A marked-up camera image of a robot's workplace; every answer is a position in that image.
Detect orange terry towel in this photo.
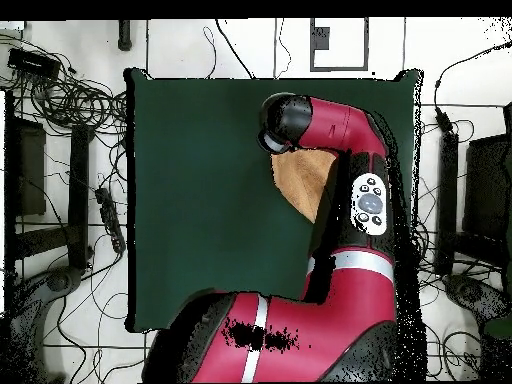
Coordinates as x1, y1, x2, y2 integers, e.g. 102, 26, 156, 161
270, 148, 339, 225

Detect dark green table cloth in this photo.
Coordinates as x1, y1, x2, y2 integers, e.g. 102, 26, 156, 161
123, 66, 423, 335

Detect long black power strip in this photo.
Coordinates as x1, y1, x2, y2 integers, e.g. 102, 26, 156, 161
94, 186, 127, 255

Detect black upright bar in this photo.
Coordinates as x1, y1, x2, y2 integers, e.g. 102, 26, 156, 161
435, 131, 460, 275

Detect black angled leg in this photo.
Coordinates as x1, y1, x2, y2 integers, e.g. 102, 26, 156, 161
117, 19, 134, 52

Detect large black box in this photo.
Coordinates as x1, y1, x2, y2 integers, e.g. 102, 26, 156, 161
463, 133, 512, 269

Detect black power supply box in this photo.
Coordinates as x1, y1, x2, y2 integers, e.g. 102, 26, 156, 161
7, 47, 61, 81

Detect dark green rounded object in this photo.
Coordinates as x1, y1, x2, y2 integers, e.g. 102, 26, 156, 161
482, 315, 512, 341

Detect black frame stand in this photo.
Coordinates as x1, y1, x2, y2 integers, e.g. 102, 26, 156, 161
3, 91, 95, 273

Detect grey pedestal leg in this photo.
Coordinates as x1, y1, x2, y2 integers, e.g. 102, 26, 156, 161
443, 273, 505, 321
7, 265, 85, 383

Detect black inline cable adapter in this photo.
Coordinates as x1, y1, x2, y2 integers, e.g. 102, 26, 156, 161
433, 105, 455, 135

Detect black cable tangle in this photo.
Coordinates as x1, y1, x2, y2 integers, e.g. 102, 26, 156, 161
0, 31, 129, 137

